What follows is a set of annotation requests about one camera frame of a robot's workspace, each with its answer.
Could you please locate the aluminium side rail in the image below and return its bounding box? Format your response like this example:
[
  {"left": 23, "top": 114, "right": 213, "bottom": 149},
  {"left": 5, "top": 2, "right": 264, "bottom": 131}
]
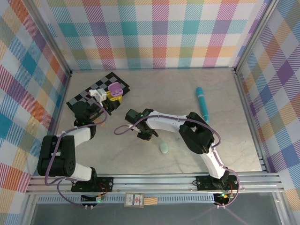
[
  {"left": 234, "top": 69, "right": 268, "bottom": 172},
  {"left": 48, "top": 70, "right": 73, "bottom": 141}
]

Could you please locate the small label card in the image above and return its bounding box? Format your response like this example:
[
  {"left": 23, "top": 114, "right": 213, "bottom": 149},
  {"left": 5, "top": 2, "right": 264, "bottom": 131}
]
[{"left": 124, "top": 192, "right": 144, "bottom": 208}]

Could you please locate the grey slotted cable duct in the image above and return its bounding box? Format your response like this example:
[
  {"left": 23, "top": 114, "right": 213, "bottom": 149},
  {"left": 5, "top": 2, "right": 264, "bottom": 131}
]
[{"left": 37, "top": 195, "right": 218, "bottom": 204}]

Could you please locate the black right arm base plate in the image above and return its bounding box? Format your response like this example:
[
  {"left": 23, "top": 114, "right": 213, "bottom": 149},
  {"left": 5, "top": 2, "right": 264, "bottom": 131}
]
[{"left": 195, "top": 175, "right": 240, "bottom": 191}]

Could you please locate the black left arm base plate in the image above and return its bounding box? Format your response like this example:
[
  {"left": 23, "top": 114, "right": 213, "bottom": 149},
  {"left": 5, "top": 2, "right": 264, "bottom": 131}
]
[{"left": 71, "top": 177, "right": 115, "bottom": 192}]

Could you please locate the aluminium frame post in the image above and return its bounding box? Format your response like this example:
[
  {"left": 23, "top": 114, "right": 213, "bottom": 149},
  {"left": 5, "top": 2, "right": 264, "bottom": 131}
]
[
  {"left": 233, "top": 0, "right": 281, "bottom": 74},
  {"left": 28, "top": 0, "right": 72, "bottom": 75}
]

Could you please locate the teal marker pen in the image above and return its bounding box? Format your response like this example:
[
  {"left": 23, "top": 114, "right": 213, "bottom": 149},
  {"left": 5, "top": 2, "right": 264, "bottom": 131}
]
[{"left": 195, "top": 87, "right": 211, "bottom": 122}]

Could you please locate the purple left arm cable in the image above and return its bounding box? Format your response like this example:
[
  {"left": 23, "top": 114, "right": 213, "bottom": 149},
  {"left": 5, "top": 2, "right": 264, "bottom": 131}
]
[{"left": 44, "top": 92, "right": 111, "bottom": 209}]

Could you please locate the purple earbud charging case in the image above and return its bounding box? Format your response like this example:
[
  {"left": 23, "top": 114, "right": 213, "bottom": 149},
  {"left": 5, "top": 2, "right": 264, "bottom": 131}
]
[{"left": 108, "top": 82, "right": 124, "bottom": 97}]

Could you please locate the long aluminium mounting rail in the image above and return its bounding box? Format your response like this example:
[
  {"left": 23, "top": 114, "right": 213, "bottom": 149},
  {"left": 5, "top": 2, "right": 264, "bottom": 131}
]
[{"left": 25, "top": 174, "right": 285, "bottom": 195}]

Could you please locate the black grey folding chessboard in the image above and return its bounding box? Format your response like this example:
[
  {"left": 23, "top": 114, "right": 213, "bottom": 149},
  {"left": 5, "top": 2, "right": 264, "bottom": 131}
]
[{"left": 66, "top": 72, "right": 131, "bottom": 117}]

